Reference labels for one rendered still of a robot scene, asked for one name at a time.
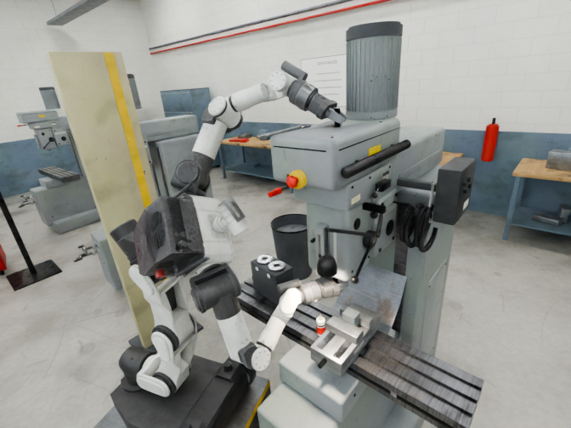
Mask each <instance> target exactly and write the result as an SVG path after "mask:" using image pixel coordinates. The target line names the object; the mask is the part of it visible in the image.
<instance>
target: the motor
mask: <svg viewBox="0 0 571 428"><path fill-rule="evenodd" d="M401 36H403V24H401V22H399V21H380V22H372V23H366V24H361V25H354V26H351V27H349V28H348V30H346V42H347V43H346V116H347V117H348V118H347V119H349V120H356V121H370V120H382V119H389V118H394V117H395V116H396V115H398V109H397V108H398V101H399V74H400V60H401V47H402V37H401Z"/></svg>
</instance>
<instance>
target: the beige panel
mask: <svg viewBox="0 0 571 428"><path fill-rule="evenodd" d="M46 55H47V58H48V62H49V65H50V68H51V71H52V73H53V76H54V80H55V84H56V87H57V89H58V92H59V96H60V99H61V102H62V105H63V107H64V110H65V114H66V117H67V120H68V122H69V125H70V128H71V132H72V135H73V138H74V140H75V143H76V147H77V150H78V153H79V155H80V158H81V161H82V165H83V168H84V171H85V173H86V176H87V179H88V183H89V186H90V189H91V191H92V194H93V198H94V201H95V205H96V207H97V210H98V213H99V217H100V220H101V222H102V225H103V228H104V231H105V235H106V238H107V240H108V243H109V246H110V250H111V253H112V256H113V258H114V261H115V264H116V268H117V271H118V273H119V276H120V279H121V282H122V286H123V289H124V291H125V294H126V297H127V301H128V304H129V306H130V309H131V312H132V315H133V319H134V322H135V325H136V328H137V331H138V333H139V334H138V335H136V336H134V337H133V338H132V339H130V340H129V341H128V342H129V344H130V345H131V346H139V347H143V348H146V349H149V350H152V351H155V352H158V351H157V350H156V348H155V346H154V344H153V342H152V340H151V336H152V330H153V329H154V328H155V319H154V315H153V312H152V309H151V305H150V304H149V303H148V302H147V301H146V300H145V299H144V294H143V291H142V290H141V289H140V288H139V287H138V286H137V285H136V284H135V283H134V281H133V280H132V279H131V278H130V276H129V268H130V267H131V265H130V261H129V260H128V259H127V256H126V255H125V254H124V253H123V251H122V250H121V248H120V247H119V246H118V244H117V243H116V242H115V241H114V240H113V239H112V237H111V236H110V232H111V231H112V230H113V229H115V228H117V227H118V226H120V225H121V224H123V223H125V222H126V221H128V220H131V219H135V220H136V222H138V220H139V219H140V217H141V215H142V213H143V212H144V209H145V208H146V207H147V206H149V205H150V204H151V203H152V202H154V201H155V200H156V199H157V194H156V191H155V185H154V181H153V177H152V174H151V170H150V164H149V161H148V157H147V154H146V150H145V147H144V140H143V136H142V133H141V129H140V125H139V119H138V116H137V112H136V109H135V105H134V102H133V96H132V92H131V88H130V85H129V81H128V77H127V71H126V67H125V64H124V60H123V57H122V52H46Z"/></svg>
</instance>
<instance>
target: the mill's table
mask: <svg viewBox="0 0 571 428"><path fill-rule="evenodd" d="M240 287H241V295H240V296H236V297H237V298H238V301H239V303H240V308H241V310H242V311H244V312H246V313H248V314H250V315H251V316H253V317H254V318H256V319H258V320H259V321H261V322H263V323H264V324H267V323H268V321H269V319H270V317H271V316H272V314H273V312H274V310H275V309H276V308H277V305H276V304H275V303H273V302H272V301H271V300H269V299H268V298H267V297H265V296H263V295H262V294H260V293H259V292H258V291H256V290H254V285H253V278H251V279H250V278H249V279H247V280H245V281H244V284H243V283H241V284H240ZM236 297H234V298H236ZM320 314H321V316H322V317H323V318H325V330H326V322H327V321H328V320H329V319H330V318H331V317H332V316H336V317H338V318H339V316H340V313H339V312H338V311H336V310H334V309H332V308H330V307H327V306H325V305H323V304H321V303H319V302H313V303H311V304H308V305H306V306H305V305H303V304H300V305H298V306H297V308H296V310H295V312H294V313H293V315H292V317H291V318H290V319H289V321H288V323H287V324H286V325H285V328H284V329H283V330H282V332H281V334H282V335H284V336H286V337H288V338H289V339H291V340H293V341H295V342H296V343H297V344H299V345H301V346H303V347H305V348H306V349H308V350H309V351H310V347H311V346H312V345H313V344H314V343H315V342H316V341H317V340H318V339H319V338H320V336H318V335H317V327H316V318H317V317H319V316H320ZM346 373H347V374H349V375H351V376H353V377H354V378H355V379H357V380H359V381H361V382H363V383H364V384H366V385H367V386H369V387H371V388H372V389H374V390H376V391H378V392H380V393H381V394H382V395H384V396H385V397H388V398H389V399H391V400H393V401H394V402H396V403H397V404H399V405H401V406H402V407H404V408H406V409H408V410H409V411H410V412H412V413H414V414H416V415H418V416H419V417H421V418H423V419H424V420H426V421H427V422H429V423H431V424H432V425H435V426H436V427H438V428H470V426H471V423H472V419H473V416H474V414H475V411H476V408H477V405H478V401H479V398H480V396H481V392H482V389H483V383H484V380H482V379H480V378H478V377H477V376H475V375H473V374H469V373H467V372H466V371H464V370H462V369H459V368H456V367H455V366H453V365H451V364H449V363H446V362H445V361H442V360H440V359H438V358H436V357H434V356H432V355H430V354H427V353H425V352H423V351H421V350H419V349H417V348H415V347H413V346H410V345H408V344H406V343H404V342H402V341H399V340H397V339H395V338H393V337H392V336H390V335H387V334H384V333H382V332H381V331H379V330H378V331H377V332H376V333H375V334H374V335H373V336H372V337H371V339H370V340H369V342H368V343H367V344H366V345H365V347H364V348H363V350H362V351H361V352H360V354H359V355H358V356H357V357H356V358H355V359H354V361H353V362H352V364H351V365H350V366H349V368H348V369H347V370H346Z"/></svg>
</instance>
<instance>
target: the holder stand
mask: <svg viewBox="0 0 571 428"><path fill-rule="evenodd" d="M251 267H252V278H253V285H254V290H256V291H258V292H259V293H260V294H262V295H263V296H265V297H267V298H268V299H269V300H271V301H272V302H273V303H275V304H276V305H277V306H278V305H279V300H280V297H281V296H282V295H283V294H284V293H285V291H284V292H281V293H279V291H278V289H277V284H283V283H285V282H288V281H291V280H293V279H294V278H293V267H291V266H290V265H288V264H286V263H284V262H282V261H280V260H279V259H277V258H275V257H273V256H271V255H270V254H268V253H267V254H265V255H262V256H260V257H258V258H257V259H255V260H253V261H251Z"/></svg>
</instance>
